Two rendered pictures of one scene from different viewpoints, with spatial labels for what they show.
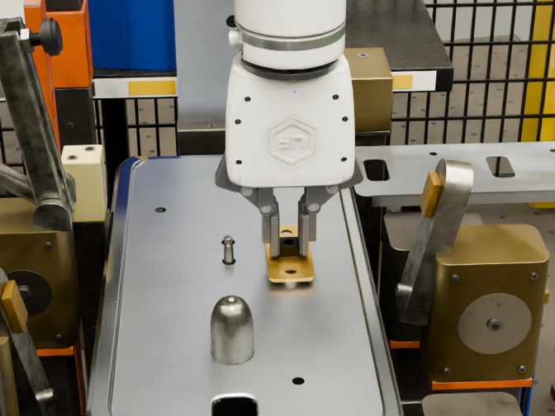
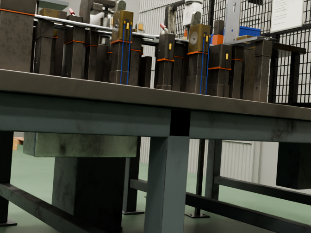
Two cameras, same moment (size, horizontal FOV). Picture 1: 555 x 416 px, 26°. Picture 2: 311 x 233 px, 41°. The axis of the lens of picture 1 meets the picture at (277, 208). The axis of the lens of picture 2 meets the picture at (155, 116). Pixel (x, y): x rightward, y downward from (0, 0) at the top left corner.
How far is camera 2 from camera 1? 1.98 m
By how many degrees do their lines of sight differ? 69
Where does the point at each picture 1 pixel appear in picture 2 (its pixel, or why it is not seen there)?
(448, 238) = (192, 23)
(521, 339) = (196, 41)
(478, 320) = (192, 38)
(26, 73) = (169, 12)
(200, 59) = (227, 39)
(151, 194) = not seen: hidden behind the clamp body
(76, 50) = (216, 41)
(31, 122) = (169, 20)
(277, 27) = not seen: outside the picture
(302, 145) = (188, 16)
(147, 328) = not seen: hidden behind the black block
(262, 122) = (185, 13)
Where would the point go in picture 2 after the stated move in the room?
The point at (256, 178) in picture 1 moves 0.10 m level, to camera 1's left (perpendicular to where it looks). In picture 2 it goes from (184, 23) to (174, 27)
